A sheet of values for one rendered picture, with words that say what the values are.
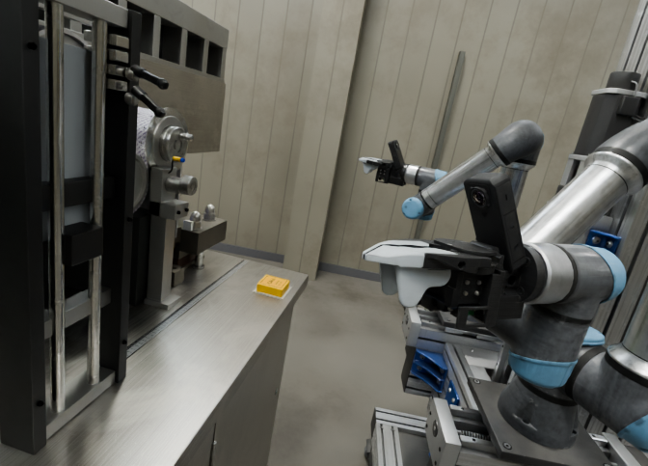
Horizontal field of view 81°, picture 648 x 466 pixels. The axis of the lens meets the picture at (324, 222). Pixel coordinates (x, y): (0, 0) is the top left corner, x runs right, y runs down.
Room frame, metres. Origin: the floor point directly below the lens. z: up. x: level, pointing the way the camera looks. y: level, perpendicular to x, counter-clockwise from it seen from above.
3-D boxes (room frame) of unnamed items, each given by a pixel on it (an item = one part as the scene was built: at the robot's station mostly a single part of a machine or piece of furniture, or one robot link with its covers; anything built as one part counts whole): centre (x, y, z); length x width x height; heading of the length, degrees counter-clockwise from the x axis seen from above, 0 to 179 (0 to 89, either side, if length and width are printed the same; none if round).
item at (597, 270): (0.47, -0.33, 1.21); 0.11 x 0.08 x 0.09; 113
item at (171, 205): (0.77, 0.33, 1.05); 0.06 x 0.05 x 0.31; 80
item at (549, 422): (0.70, -0.52, 0.87); 0.15 x 0.15 x 0.10
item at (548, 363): (0.49, -0.32, 1.12); 0.11 x 0.08 x 0.11; 23
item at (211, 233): (1.01, 0.49, 1.00); 0.40 x 0.16 x 0.06; 80
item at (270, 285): (0.93, 0.10, 0.91); 0.07 x 0.07 x 0.02; 80
